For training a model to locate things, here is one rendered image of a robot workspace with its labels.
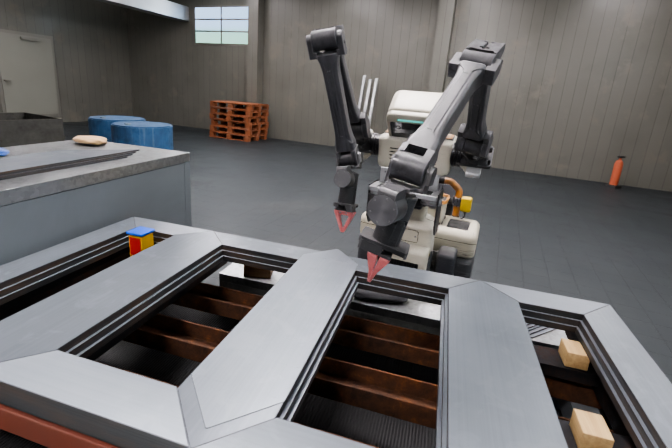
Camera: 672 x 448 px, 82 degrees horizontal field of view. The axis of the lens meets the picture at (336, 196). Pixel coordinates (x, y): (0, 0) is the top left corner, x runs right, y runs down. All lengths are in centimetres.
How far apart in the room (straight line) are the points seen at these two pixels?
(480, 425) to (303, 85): 977
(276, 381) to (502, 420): 39
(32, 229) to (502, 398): 127
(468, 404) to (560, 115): 848
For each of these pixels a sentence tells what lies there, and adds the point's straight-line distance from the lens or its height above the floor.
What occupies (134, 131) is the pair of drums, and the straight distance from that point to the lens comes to 432.
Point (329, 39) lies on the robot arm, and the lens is 118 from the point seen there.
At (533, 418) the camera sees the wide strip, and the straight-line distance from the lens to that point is 82.
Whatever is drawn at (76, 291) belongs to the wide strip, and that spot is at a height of 86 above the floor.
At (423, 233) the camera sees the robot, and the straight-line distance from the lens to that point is 153.
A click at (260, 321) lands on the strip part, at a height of 86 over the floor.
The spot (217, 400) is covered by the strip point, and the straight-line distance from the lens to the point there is 74.
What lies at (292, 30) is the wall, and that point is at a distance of 1051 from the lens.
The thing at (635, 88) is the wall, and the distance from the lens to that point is 928.
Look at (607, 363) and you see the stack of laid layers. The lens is 107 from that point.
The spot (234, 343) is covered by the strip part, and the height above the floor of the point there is 86.
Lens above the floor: 137
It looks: 15 degrees down
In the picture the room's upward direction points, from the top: 4 degrees clockwise
